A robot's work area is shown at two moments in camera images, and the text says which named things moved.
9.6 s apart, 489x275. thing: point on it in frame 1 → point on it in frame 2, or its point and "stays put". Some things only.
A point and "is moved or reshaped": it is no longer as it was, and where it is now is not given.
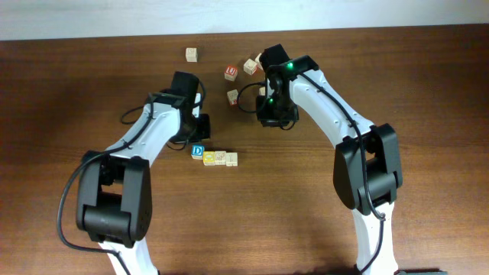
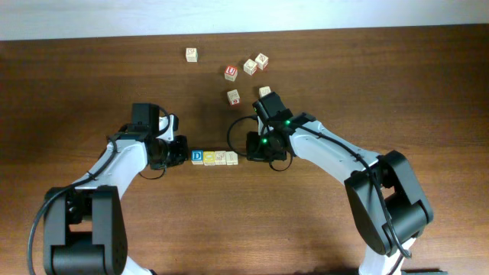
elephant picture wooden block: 220,158 stays put
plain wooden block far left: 191,54 stays put
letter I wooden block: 231,159 stays put
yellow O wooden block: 208,157 stays put
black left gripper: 204,131 → 182,154
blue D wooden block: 197,151 is moved or reshaped
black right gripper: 268,120 → 254,153
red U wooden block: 231,72 stays put
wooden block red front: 232,97 stays put
